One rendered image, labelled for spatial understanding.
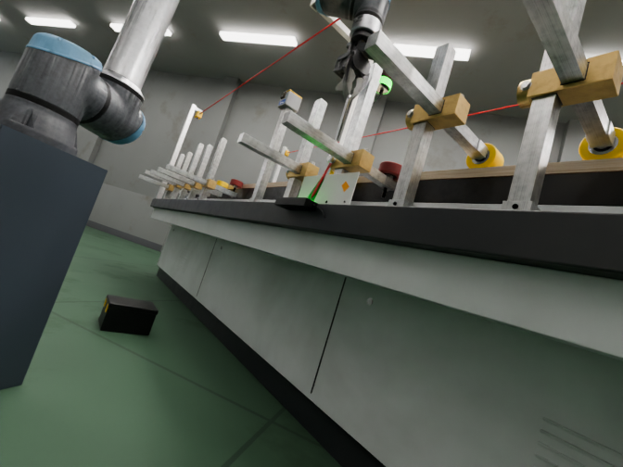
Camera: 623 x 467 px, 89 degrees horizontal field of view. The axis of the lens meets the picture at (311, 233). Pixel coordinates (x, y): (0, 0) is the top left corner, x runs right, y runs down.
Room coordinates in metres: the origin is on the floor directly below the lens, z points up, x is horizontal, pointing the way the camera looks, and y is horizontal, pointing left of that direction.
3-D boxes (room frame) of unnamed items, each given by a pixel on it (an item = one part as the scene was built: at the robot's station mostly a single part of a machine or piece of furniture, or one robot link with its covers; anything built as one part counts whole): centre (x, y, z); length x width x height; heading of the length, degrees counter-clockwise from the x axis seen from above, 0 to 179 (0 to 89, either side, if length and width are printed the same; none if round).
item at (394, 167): (0.98, -0.18, 0.85); 0.08 x 0.08 x 0.11
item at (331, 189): (0.93, 0.00, 0.75); 0.26 x 0.01 x 0.10; 36
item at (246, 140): (1.07, 0.12, 0.83); 0.44 x 0.03 x 0.04; 126
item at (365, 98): (0.92, -0.03, 0.94); 0.04 x 0.04 x 0.48; 36
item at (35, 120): (0.79, 0.75, 0.65); 0.19 x 0.19 x 0.10
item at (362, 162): (0.91, -0.05, 0.85); 0.14 x 0.06 x 0.05; 36
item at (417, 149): (0.72, -0.18, 0.90); 0.04 x 0.04 x 0.48; 36
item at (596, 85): (0.50, -0.34, 0.95); 0.14 x 0.06 x 0.05; 36
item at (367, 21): (0.87, 0.03, 1.23); 0.10 x 0.09 x 0.05; 127
